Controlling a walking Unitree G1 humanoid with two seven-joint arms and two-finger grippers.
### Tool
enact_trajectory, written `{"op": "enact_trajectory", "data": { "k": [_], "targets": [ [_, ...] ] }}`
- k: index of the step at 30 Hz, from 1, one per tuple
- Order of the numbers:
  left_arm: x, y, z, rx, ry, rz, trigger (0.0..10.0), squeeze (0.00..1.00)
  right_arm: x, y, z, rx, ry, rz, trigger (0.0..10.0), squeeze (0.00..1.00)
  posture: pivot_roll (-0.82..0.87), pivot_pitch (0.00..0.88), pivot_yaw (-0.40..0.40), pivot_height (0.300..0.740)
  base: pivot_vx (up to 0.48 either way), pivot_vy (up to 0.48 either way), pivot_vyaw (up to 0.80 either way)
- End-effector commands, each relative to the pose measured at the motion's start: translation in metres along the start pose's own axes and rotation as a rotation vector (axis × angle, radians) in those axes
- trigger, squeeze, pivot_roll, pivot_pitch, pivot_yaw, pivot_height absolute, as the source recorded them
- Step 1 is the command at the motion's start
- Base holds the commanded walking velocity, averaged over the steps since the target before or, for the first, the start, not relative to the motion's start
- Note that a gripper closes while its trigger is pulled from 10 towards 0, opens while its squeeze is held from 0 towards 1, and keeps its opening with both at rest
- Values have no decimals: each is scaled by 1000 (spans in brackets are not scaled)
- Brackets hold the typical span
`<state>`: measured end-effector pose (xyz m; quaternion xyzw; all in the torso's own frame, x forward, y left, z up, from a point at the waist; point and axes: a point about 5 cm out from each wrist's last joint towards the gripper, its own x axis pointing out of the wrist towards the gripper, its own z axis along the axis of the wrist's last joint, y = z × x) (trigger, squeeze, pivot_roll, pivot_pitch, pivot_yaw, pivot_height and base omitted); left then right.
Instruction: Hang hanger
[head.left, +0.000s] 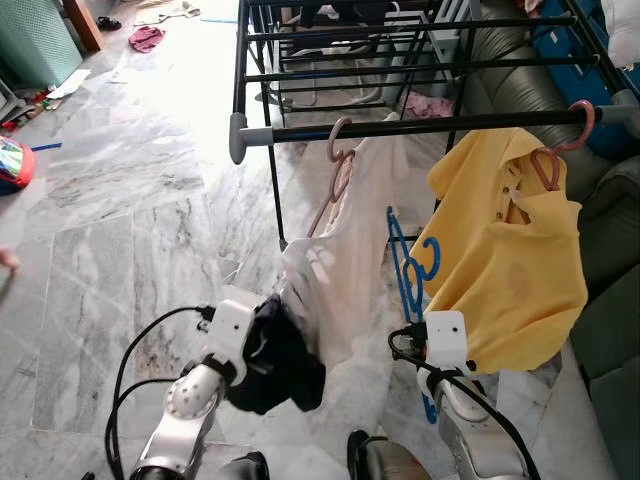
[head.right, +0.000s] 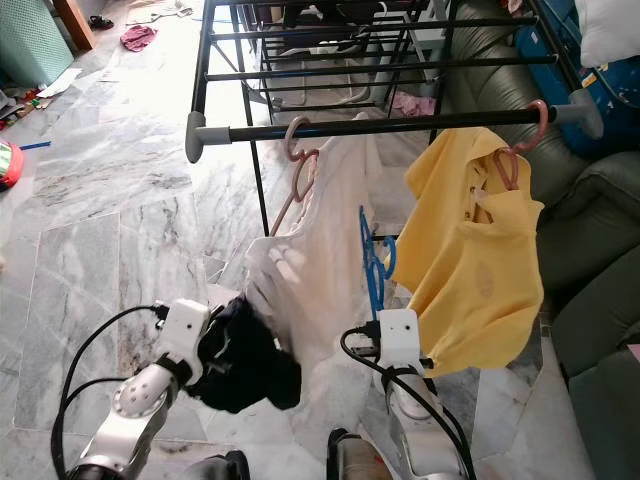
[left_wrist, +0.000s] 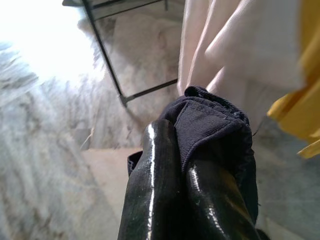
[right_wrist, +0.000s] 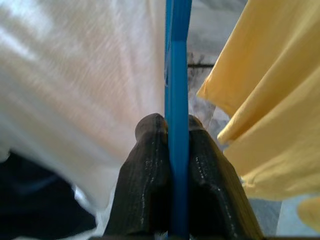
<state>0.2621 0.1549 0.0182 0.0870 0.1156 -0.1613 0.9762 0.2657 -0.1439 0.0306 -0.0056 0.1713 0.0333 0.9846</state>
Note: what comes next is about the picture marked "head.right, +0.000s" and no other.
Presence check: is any yellow polo shirt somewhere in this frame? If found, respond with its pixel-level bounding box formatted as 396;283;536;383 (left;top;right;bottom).
395;127;546;376

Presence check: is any green laundry hamper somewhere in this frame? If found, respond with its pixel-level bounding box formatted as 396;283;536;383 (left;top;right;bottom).
0;0;76;91

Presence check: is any red and blue school bag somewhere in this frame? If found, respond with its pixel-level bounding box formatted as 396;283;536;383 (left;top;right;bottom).
0;140;26;189

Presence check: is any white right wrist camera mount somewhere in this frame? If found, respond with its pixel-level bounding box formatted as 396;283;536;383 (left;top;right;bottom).
375;308;423;369

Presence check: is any white paper sheet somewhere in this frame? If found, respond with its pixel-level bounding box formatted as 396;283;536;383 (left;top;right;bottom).
35;68;83;99

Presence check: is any blue plastic hanger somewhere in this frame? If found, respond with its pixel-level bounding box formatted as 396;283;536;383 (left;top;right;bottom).
358;205;398;323

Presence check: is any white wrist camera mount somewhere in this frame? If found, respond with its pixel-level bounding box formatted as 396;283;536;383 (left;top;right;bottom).
165;298;213;376
375;308;423;369

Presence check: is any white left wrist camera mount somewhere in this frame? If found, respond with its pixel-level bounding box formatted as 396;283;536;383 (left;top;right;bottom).
165;298;213;376

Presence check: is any dark navy garment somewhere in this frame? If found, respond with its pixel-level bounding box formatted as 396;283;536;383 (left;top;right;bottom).
190;297;303;413

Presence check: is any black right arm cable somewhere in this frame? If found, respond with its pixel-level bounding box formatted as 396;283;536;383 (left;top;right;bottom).
340;325;476;480

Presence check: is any reddish brown hanger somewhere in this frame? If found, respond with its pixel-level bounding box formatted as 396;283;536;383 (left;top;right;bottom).
475;98;551;226

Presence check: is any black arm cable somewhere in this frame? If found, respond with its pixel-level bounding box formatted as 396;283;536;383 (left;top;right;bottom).
60;303;169;480
340;325;476;480

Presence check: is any pale pink hanger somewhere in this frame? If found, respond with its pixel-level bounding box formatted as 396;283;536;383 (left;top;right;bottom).
268;117;319;238

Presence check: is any white shirt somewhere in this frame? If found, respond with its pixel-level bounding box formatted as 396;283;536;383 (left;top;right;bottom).
245;135;391;373

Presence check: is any white pillow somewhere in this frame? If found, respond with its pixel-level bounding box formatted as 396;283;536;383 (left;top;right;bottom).
575;0;640;69

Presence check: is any black metal drying rack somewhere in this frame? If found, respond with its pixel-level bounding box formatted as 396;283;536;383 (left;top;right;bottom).
185;0;606;241

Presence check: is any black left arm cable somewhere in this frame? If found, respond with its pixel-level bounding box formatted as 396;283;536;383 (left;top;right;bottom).
60;303;169;480

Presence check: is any beige floor mat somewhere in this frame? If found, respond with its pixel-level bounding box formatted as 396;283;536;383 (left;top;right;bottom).
125;0;191;23

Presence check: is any small pink cloth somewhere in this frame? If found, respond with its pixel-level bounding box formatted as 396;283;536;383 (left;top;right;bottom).
390;90;436;119

